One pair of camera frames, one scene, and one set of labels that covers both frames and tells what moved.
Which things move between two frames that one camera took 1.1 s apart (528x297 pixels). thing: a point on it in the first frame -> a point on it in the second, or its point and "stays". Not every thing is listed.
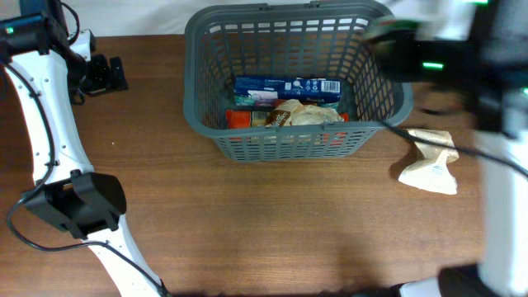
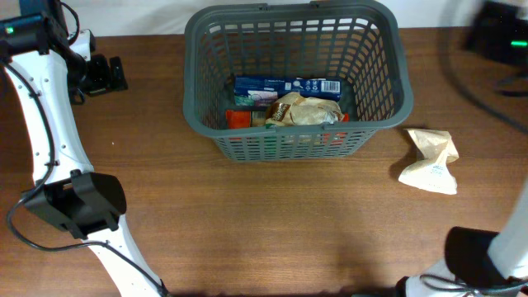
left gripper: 104,82 stays
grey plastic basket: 318,39 stays
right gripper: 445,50 -> 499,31
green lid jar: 393,23 -> 270,143
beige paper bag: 432,172 stays
